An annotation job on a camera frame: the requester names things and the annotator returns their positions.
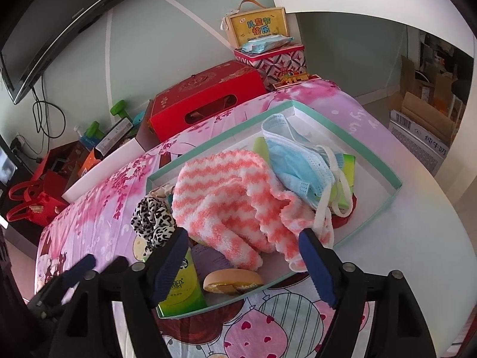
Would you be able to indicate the black television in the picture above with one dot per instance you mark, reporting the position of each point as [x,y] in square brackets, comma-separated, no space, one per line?
[56,18]

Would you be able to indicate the pink cartoon printed bed sheet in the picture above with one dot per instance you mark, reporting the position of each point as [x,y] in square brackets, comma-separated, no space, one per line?
[111,194]

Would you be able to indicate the white open storage box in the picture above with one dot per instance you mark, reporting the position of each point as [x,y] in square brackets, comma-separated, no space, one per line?
[104,171]

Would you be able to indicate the red white patterned box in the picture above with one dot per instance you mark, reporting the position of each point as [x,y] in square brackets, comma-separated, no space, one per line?
[275,63]

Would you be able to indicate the leopard print scrunchie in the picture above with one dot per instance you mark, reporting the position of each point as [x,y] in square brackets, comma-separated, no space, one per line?
[152,216]

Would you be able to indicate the beige carry case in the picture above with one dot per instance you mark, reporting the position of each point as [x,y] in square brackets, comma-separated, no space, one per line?
[253,26]

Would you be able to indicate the pink white fluffy towel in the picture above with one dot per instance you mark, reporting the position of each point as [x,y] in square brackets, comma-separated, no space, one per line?
[216,194]

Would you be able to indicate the orange carton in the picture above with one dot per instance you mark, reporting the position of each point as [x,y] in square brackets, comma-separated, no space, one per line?
[87,160]

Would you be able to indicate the wall power socket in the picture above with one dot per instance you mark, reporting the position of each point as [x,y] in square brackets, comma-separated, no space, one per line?
[18,143]

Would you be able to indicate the purple card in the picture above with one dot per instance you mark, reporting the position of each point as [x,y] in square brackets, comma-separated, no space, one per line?
[212,259]

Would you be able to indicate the small yellow red toy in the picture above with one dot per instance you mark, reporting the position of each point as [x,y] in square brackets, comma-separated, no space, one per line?
[294,78]

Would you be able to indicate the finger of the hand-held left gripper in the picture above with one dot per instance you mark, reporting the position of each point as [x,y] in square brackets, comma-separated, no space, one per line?
[80,266]
[113,266]

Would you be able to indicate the red gift box with cutout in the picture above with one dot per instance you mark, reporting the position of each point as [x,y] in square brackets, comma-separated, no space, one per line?
[208,89]

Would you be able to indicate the wet wipes pack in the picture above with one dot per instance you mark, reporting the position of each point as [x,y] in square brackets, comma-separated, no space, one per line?
[264,43]

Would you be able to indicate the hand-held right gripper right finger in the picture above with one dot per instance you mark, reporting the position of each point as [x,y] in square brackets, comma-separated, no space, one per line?
[316,264]

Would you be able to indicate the yellow green sponge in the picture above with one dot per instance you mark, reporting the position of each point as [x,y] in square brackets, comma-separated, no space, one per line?
[261,147]

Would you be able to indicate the white shallow box teal rim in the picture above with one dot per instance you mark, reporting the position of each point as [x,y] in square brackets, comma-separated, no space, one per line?
[369,197]

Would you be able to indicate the silver grey carton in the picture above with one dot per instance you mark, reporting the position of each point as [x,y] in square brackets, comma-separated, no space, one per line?
[111,136]

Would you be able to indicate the small black monitor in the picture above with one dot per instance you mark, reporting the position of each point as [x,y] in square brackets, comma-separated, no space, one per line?
[5,167]

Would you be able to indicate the printed cardboard box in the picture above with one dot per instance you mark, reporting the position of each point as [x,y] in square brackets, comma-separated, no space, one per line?
[417,138]

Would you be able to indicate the brown cardboard box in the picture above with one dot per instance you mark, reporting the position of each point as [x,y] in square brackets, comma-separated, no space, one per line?
[413,78]

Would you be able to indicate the blue liquid bottle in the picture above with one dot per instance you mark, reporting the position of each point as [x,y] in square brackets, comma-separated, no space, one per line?
[84,140]

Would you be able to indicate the teal plastic item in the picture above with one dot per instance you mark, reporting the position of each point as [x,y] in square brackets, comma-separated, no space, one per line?
[138,116]

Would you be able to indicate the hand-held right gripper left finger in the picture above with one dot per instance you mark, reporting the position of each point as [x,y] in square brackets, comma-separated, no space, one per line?
[171,264]

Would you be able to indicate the green dumbbell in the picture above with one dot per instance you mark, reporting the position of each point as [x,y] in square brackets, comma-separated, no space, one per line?
[93,128]
[119,108]

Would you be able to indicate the dark red cardboard box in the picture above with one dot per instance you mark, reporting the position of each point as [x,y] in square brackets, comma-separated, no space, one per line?
[63,156]

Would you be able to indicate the blue face mask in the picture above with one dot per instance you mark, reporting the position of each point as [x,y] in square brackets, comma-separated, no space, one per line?
[298,175]
[283,130]

